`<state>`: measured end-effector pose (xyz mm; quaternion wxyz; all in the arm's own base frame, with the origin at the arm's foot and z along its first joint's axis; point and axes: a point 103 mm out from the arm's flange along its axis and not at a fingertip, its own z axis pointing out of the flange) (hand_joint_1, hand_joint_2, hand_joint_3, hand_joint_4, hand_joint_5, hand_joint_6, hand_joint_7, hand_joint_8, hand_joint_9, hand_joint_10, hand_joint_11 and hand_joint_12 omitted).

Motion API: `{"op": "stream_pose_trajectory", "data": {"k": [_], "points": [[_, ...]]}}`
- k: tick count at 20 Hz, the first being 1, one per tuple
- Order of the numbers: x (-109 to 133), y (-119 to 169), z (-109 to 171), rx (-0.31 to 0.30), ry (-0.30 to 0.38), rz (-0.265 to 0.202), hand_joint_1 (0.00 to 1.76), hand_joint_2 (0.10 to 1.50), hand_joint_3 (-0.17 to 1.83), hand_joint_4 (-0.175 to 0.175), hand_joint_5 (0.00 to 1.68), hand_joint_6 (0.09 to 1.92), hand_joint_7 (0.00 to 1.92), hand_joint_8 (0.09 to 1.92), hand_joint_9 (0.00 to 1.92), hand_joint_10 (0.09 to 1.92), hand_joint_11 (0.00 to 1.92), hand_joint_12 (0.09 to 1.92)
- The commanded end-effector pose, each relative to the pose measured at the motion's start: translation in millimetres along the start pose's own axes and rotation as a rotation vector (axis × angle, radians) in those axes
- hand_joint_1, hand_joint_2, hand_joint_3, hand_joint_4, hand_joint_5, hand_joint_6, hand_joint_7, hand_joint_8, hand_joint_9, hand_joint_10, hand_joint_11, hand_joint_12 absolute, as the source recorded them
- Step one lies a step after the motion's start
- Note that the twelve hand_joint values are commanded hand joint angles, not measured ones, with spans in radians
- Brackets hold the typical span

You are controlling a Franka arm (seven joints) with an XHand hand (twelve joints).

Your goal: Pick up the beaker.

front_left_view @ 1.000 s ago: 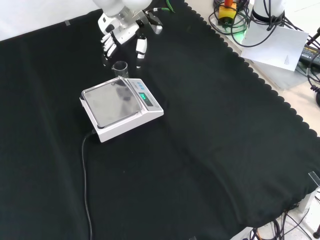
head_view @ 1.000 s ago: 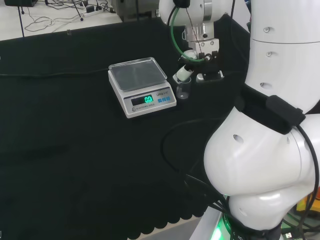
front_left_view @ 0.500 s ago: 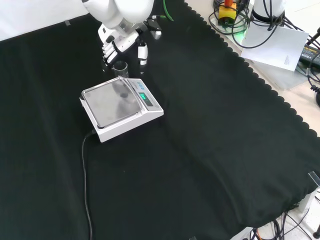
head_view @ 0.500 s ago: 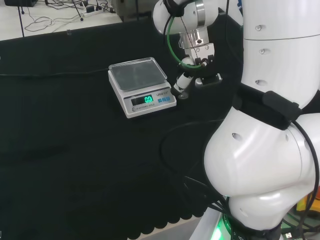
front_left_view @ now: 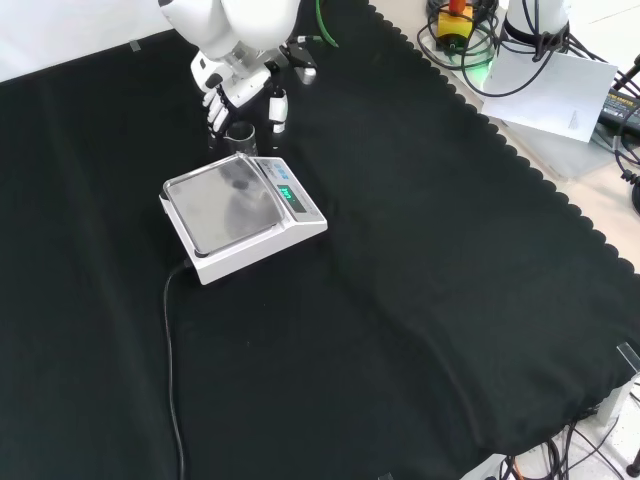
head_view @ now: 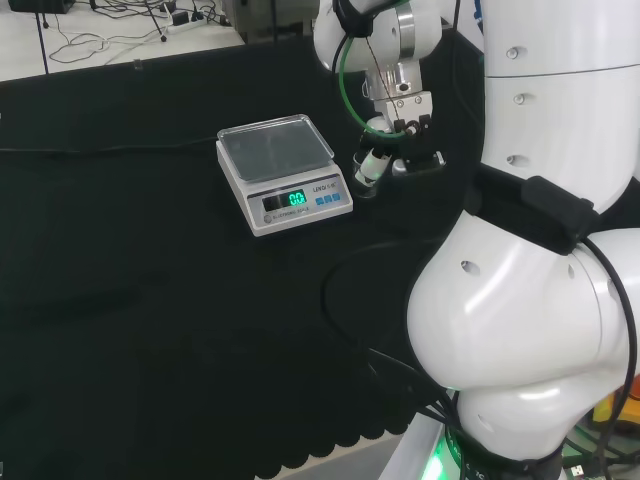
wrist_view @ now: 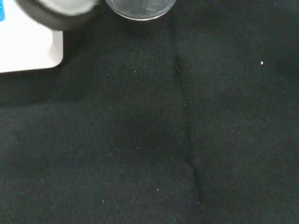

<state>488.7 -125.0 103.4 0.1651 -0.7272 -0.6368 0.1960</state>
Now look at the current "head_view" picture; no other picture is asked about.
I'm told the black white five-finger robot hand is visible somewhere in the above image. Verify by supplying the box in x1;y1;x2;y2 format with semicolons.
353;91;447;187

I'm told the small clear glass beaker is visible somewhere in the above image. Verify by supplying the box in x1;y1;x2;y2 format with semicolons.
352;151;384;200

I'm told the white electronic balance steel pan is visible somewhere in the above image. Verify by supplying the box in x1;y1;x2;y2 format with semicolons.
215;113;355;239

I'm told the grey metal cabinet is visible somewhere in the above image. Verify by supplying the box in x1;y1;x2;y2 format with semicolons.
222;0;321;45

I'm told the white power strip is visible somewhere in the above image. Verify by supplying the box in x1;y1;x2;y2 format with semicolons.
163;3;207;29

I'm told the thin black tripod leg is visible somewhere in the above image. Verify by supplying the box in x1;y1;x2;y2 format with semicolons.
142;0;168;43
36;11;50;76

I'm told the black bench cloth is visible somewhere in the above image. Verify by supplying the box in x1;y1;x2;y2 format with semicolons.
0;29;487;480

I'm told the yellow stop button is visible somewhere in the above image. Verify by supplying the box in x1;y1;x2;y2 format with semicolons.
592;392;640;437

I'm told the black computer case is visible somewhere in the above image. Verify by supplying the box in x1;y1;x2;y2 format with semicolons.
8;0;74;14

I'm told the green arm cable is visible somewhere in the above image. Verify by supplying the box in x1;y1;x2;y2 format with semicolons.
337;33;409;140

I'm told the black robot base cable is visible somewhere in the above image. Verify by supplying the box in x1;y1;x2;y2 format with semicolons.
320;238;464;434

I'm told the black balance power cable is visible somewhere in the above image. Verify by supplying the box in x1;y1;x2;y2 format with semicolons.
0;138;219;154

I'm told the white floor cable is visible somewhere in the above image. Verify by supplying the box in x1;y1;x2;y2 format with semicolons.
51;22;167;65

